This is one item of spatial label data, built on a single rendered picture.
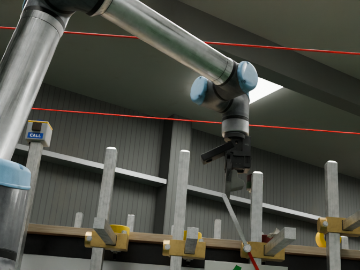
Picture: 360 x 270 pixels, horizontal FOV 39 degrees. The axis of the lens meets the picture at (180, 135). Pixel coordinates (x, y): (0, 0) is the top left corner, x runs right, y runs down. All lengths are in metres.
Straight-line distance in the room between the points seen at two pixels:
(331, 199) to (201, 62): 0.65
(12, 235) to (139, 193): 5.82
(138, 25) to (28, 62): 0.30
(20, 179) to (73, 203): 5.39
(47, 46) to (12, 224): 0.52
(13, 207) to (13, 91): 0.36
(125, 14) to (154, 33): 0.09
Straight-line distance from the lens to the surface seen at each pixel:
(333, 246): 1.73
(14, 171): 1.00
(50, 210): 6.28
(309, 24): 5.03
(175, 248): 1.65
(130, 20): 1.36
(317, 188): 8.83
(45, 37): 1.35
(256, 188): 1.72
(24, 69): 1.29
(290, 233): 1.37
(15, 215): 1.00
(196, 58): 1.45
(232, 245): 1.84
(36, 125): 1.80
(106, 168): 1.73
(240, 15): 4.89
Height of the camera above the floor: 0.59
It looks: 21 degrees up
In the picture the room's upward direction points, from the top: 5 degrees clockwise
